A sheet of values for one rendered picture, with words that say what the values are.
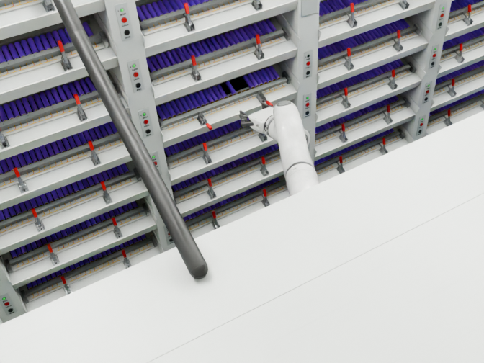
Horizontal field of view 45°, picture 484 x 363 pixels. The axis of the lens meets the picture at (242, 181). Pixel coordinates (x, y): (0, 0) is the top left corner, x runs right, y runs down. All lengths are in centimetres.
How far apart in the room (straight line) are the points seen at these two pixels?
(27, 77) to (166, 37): 47
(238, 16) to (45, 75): 69
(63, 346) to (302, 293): 29
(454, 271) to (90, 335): 45
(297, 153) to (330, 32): 82
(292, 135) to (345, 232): 100
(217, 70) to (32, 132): 69
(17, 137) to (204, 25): 73
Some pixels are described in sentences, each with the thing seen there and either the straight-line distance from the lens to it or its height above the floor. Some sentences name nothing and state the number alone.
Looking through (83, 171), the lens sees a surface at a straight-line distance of 217.
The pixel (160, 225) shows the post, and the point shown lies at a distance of 247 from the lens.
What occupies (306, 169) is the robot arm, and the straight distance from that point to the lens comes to 163.
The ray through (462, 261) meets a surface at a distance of 78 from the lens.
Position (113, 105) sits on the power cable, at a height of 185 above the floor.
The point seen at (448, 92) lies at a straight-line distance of 318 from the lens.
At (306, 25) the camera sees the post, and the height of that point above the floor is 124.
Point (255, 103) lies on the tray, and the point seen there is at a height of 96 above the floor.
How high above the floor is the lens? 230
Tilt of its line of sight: 43 degrees down
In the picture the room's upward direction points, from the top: 5 degrees counter-clockwise
